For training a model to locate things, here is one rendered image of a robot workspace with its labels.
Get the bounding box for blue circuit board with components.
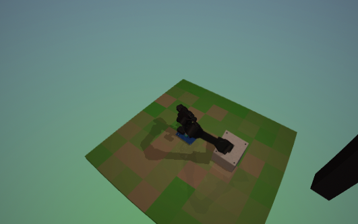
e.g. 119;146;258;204
176;132;197;146

